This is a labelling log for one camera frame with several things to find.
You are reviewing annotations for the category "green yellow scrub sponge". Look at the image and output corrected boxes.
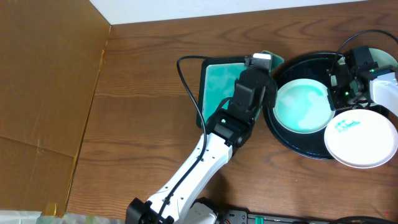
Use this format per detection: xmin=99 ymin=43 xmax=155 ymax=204
xmin=262 ymin=50 xmax=284 ymax=73

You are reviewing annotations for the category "mint green plate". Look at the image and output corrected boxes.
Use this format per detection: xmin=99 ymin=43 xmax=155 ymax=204
xmin=273 ymin=78 xmax=335 ymax=134
xmin=330 ymin=47 xmax=397 ymax=75

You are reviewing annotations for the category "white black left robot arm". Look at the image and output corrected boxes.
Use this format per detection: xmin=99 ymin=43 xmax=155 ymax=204
xmin=125 ymin=66 xmax=277 ymax=224

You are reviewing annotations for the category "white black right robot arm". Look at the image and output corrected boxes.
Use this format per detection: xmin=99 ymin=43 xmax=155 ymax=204
xmin=328 ymin=62 xmax=397 ymax=114

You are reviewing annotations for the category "round black serving tray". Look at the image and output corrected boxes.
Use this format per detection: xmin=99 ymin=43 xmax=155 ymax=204
xmin=262 ymin=51 xmax=392 ymax=161

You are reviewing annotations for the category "black rectangular soap tray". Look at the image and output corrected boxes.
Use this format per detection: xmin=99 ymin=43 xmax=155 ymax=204
xmin=198 ymin=57 xmax=246 ymax=121

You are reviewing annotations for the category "white plate with green stain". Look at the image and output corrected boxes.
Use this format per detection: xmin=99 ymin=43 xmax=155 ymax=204
xmin=324 ymin=110 xmax=397 ymax=169

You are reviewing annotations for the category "brown cardboard panel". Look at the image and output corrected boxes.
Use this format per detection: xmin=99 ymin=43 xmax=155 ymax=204
xmin=1 ymin=0 xmax=111 ymax=217

